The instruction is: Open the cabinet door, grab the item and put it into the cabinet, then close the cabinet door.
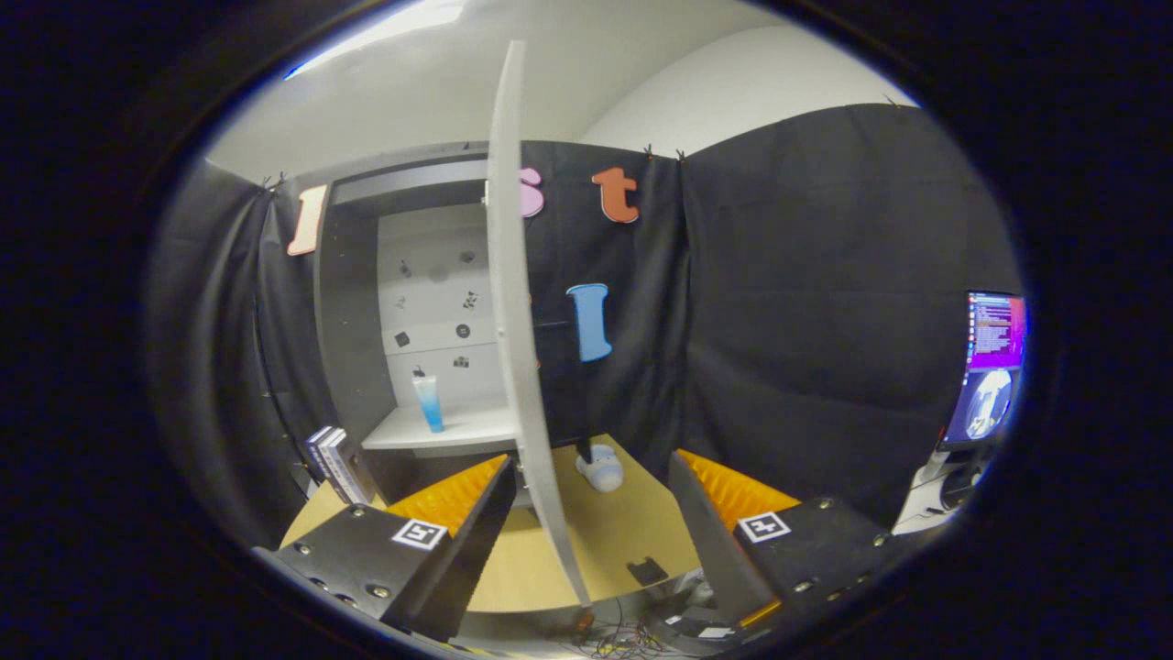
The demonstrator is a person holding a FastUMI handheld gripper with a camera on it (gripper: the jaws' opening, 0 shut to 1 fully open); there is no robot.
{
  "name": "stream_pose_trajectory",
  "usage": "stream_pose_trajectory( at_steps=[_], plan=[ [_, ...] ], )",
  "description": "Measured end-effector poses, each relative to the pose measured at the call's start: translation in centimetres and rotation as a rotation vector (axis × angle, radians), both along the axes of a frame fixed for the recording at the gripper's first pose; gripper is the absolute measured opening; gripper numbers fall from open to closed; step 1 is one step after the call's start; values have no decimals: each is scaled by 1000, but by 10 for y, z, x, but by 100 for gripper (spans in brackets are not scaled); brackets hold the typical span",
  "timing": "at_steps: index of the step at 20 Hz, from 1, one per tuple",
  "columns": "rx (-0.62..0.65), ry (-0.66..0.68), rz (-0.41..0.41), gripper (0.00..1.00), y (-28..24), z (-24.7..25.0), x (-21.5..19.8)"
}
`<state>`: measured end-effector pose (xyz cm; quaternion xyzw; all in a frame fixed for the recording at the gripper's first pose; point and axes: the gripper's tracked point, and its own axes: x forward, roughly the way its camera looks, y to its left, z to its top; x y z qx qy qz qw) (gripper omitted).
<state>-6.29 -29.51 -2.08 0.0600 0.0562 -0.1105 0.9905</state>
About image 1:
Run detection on computer monitor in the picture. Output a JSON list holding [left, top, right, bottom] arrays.
[[942, 291, 1028, 449]]

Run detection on tangled cables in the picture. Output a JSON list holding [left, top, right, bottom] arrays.
[[564, 616, 665, 658]]

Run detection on black backdrop cloth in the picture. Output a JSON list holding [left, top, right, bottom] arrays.
[[147, 103, 1023, 551]]

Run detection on white side desk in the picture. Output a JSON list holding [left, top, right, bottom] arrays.
[[892, 454, 977, 538]]

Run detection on white cabinet shelf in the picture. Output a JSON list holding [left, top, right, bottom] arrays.
[[362, 399, 519, 453]]

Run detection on translucent blue bottle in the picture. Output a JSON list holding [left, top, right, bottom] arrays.
[[411, 365, 446, 434]]

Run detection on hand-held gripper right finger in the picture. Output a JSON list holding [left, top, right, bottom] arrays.
[[665, 449, 919, 633]]

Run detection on black device with white label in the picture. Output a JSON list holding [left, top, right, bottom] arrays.
[[655, 600, 745, 648]]

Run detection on small white rounded object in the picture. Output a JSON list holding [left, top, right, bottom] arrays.
[[576, 445, 625, 494]]

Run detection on grey cabinet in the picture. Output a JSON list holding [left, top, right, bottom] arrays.
[[312, 142, 597, 505]]

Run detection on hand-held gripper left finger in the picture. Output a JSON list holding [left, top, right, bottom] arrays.
[[252, 454, 517, 644]]

